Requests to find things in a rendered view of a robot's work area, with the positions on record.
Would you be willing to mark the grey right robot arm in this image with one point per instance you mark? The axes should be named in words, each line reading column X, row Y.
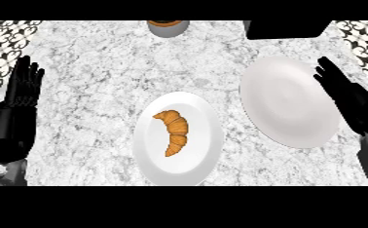
column 363, row 155

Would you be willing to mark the grey cup with brown rim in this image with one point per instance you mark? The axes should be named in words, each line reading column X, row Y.
column 168, row 29

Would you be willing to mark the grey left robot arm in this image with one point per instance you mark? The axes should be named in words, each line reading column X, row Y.
column 13, row 173

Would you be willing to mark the white round plate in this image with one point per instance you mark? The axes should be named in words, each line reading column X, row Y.
column 288, row 101

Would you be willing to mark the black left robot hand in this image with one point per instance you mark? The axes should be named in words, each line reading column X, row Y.
column 19, row 108

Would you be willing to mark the golden brown croissant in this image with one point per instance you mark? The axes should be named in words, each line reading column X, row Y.
column 175, row 132

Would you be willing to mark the black flat appliance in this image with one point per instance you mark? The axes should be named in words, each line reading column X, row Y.
column 286, row 29

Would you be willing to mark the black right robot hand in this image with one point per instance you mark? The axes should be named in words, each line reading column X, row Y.
column 347, row 92

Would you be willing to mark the white oval plate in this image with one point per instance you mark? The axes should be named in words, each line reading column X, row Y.
column 178, row 139

